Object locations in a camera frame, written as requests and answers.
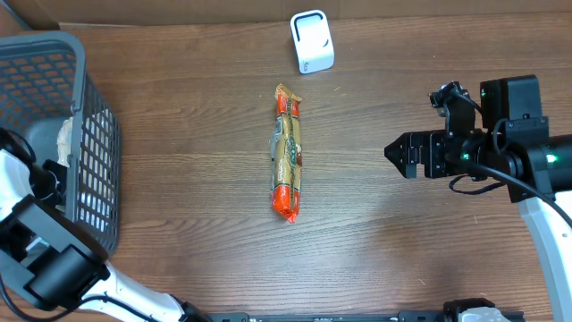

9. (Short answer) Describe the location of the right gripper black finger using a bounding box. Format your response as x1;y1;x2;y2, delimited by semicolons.
385;152;417;178
384;132;416;156

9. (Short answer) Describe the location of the orange spaghetti packet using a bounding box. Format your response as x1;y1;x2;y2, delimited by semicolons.
270;84;302;224

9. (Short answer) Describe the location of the beige pouch bag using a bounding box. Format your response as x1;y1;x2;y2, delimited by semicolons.
56;116;73;167

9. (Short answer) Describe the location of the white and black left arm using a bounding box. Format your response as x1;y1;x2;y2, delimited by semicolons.
1;130;204;321

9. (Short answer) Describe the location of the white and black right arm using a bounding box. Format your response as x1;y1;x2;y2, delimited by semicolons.
384;74;571;321

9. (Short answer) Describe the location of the white barcode scanner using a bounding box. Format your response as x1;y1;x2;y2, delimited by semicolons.
290;9;335;74

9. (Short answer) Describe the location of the dark grey plastic basket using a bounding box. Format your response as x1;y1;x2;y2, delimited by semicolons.
1;31;122;253

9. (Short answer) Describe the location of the black mounting rail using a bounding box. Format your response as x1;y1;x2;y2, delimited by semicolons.
201;298;526;322

